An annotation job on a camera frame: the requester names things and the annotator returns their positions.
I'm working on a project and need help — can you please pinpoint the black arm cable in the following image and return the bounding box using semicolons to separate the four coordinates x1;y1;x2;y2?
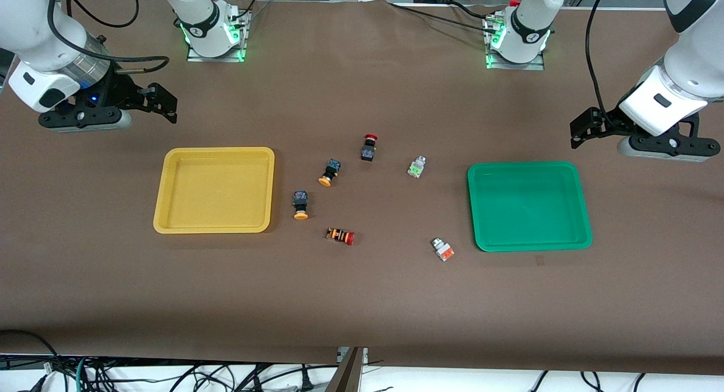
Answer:
48;0;170;76
585;0;613;117

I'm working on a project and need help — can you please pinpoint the orange face silver button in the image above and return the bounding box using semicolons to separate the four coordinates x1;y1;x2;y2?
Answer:
431;238;455;262

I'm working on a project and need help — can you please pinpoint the teal floor cable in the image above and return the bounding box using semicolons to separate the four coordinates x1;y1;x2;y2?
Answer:
74;356;91;392

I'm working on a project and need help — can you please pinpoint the brown table cover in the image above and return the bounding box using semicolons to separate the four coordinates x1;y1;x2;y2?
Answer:
0;0;724;376

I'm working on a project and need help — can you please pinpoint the yellow plastic tray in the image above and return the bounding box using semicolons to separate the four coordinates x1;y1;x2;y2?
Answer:
153;147;276;234

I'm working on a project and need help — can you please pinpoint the black looping floor cable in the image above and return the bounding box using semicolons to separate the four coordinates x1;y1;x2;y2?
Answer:
0;329;63;381

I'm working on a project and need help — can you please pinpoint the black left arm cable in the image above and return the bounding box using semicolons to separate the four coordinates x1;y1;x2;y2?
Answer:
585;0;613;117

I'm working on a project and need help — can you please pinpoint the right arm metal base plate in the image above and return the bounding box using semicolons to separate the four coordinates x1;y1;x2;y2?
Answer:
187;7;251;63

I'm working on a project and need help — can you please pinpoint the red cap orange striped button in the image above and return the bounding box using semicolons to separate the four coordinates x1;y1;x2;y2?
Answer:
326;227;356;246

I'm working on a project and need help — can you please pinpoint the green plastic tray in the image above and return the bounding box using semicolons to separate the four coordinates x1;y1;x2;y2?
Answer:
467;161;593;252

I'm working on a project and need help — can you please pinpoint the thin black table cable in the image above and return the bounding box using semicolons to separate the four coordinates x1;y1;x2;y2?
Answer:
387;1;492;32

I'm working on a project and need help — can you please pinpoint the table leg with bracket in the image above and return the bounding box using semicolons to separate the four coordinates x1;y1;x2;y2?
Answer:
325;347;369;392

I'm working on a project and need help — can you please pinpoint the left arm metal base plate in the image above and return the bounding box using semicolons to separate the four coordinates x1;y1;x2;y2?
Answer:
484;16;546;71

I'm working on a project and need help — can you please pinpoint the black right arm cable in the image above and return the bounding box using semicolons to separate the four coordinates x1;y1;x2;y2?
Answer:
48;0;170;76

